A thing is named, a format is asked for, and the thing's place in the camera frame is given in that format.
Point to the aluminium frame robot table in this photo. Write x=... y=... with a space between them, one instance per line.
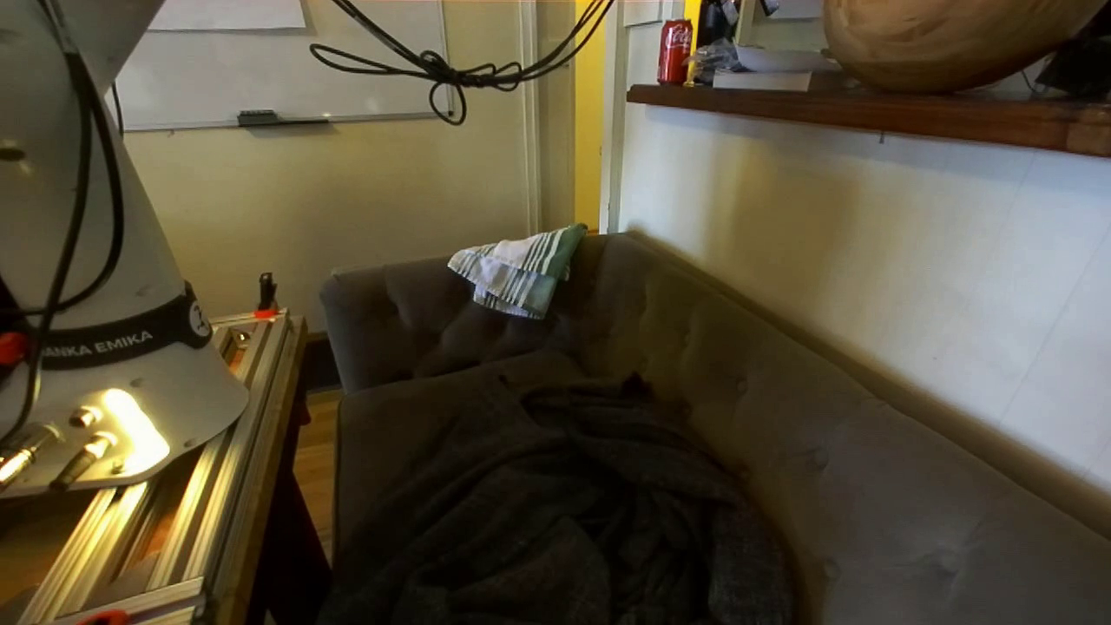
x=230 y=463

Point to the white whiteboard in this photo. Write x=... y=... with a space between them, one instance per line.
x=291 y=72

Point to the black whiteboard marker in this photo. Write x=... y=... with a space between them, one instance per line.
x=261 y=118

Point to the wooden counter shelf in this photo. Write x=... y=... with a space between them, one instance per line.
x=881 y=111

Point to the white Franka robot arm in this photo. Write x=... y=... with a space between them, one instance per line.
x=127 y=383

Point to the large wooden bowl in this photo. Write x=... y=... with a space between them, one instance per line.
x=949 y=41

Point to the white and green cloth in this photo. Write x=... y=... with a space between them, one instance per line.
x=517 y=271

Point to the dark grey blanket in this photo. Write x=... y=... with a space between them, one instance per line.
x=558 y=508

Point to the black and red clamp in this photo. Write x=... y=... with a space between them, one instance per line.
x=270 y=301

